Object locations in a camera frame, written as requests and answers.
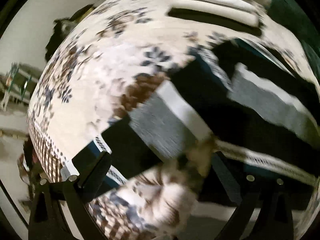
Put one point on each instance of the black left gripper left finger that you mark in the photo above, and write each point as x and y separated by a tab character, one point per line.
47	220

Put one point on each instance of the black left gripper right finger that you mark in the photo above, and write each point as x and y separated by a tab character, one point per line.
275	219

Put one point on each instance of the black grey striped sweater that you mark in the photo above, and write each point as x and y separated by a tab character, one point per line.
264	116

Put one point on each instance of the stack of folded clothes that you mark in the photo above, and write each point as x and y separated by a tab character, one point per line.
239	15

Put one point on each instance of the floral bed blanket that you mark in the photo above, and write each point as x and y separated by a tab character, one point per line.
110	64

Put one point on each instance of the green shelf rack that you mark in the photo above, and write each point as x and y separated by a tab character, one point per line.
19	84

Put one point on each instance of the dark green plush blanket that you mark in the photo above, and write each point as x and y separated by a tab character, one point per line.
299	16

